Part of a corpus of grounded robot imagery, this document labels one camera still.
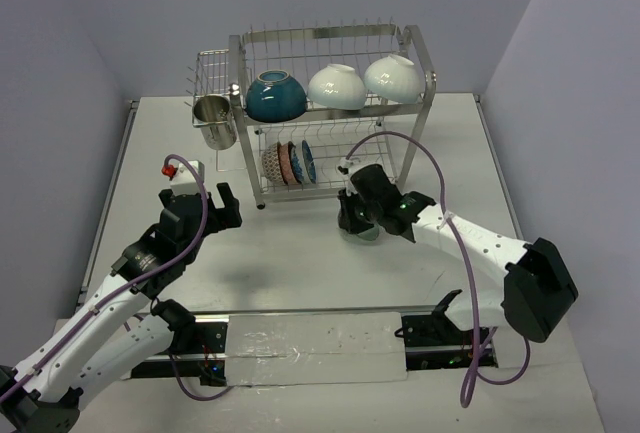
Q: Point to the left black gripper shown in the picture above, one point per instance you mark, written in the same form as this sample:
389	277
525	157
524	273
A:
201	208

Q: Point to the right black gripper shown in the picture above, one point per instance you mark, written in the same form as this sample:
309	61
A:
347	220

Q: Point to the pale green bowl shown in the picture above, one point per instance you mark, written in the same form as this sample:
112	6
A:
369	236

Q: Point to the geometric patterned bowl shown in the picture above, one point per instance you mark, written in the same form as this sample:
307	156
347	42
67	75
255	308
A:
270	163

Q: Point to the blue patterned bowl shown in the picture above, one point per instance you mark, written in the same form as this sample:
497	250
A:
309	162

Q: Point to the floral patterned dark bowl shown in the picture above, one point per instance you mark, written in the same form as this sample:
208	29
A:
286	165

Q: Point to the white bowl top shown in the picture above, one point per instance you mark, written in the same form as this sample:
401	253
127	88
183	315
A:
337	86

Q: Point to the white bowl dark rim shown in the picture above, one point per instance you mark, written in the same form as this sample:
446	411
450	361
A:
396	79

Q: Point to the teal bowl tan interior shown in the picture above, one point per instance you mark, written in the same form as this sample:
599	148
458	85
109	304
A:
275	97

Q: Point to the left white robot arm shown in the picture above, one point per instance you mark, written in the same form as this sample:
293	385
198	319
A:
123	323

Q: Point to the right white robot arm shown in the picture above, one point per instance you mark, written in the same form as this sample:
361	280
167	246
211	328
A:
535	288

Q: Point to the steel two-tier dish rack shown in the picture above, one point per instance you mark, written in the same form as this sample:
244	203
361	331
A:
329	126

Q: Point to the steel utensil cup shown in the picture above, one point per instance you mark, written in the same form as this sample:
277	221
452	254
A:
213	117

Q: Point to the white taped board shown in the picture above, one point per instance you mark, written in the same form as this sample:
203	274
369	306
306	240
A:
311	349

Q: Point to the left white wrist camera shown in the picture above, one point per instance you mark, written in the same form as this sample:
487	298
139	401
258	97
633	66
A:
181	179

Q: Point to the wire side basket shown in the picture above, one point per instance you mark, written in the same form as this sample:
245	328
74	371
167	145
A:
209	75

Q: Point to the black mounting rail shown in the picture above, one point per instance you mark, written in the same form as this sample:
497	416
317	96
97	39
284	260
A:
431	343

